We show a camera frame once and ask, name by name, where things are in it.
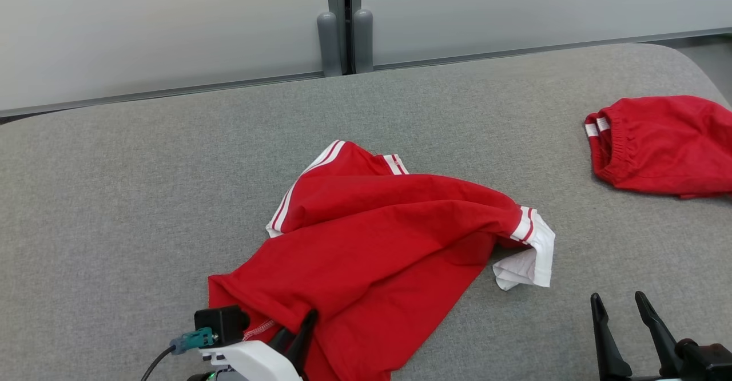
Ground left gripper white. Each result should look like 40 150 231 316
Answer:
200 309 319 381

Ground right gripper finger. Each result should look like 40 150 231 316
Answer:
635 291 684 377
591 293 632 381

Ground red basketball jersey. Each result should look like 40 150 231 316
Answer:
208 140 556 381

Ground red shorts white stripes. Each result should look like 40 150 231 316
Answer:
584 95 732 200

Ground teal cable connector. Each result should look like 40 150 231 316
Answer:
169 328 216 355

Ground thin black camera cable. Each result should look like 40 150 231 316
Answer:
140 345 176 381

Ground grey cylindrical post foot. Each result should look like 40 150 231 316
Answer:
317 11 343 78
353 8 375 74

